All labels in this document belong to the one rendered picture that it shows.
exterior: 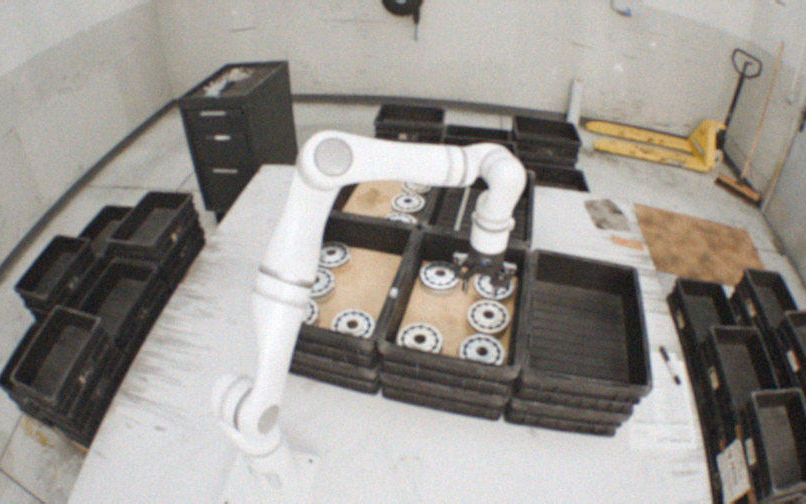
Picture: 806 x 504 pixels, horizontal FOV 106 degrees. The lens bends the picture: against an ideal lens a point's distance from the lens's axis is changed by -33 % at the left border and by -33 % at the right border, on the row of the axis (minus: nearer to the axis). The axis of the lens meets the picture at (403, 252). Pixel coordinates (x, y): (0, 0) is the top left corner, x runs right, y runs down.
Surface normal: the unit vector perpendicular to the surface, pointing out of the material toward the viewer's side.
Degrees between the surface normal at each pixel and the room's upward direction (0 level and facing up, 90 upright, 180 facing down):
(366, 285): 0
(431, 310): 0
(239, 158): 90
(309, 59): 90
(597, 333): 0
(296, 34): 90
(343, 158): 57
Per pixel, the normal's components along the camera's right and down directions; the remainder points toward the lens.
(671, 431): 0.00, -0.75
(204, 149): -0.15, 0.65
